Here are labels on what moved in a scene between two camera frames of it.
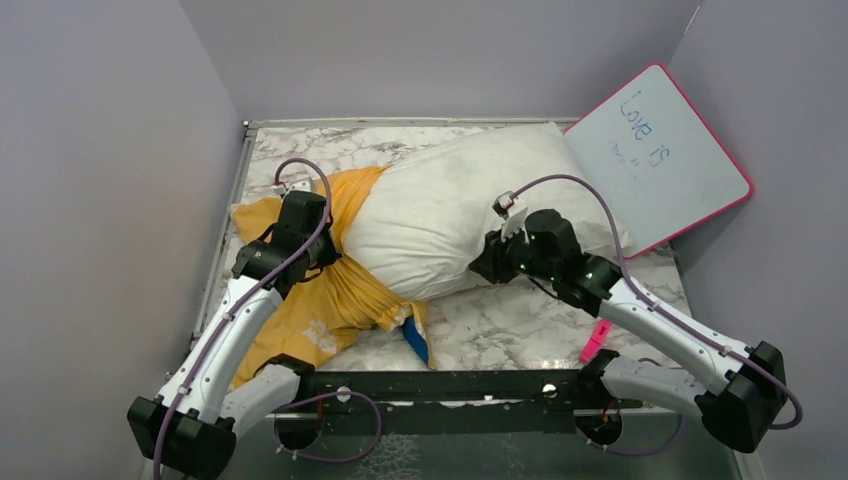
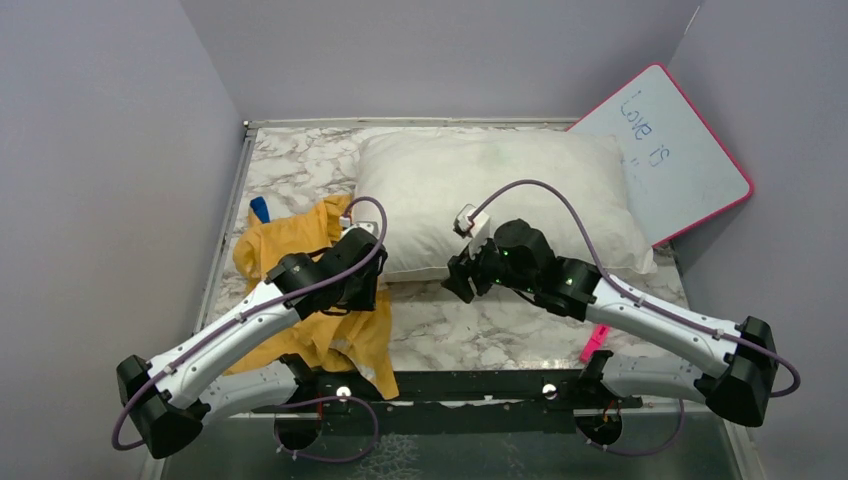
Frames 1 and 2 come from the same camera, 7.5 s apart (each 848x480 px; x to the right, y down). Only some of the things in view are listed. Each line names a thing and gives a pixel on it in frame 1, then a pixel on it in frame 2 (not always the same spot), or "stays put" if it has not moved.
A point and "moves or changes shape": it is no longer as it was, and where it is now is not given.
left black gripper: (330, 254) -> (366, 301)
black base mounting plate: (467, 402) stays put
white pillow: (414, 228) moves or changes shape
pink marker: (597, 340) stays put
